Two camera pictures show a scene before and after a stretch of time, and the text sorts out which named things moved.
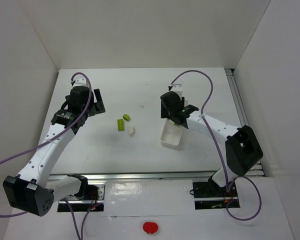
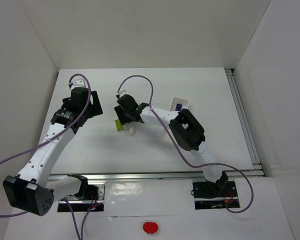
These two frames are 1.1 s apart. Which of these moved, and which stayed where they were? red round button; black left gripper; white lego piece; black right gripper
Moved: black right gripper
Stayed: black left gripper; white lego piece; red round button
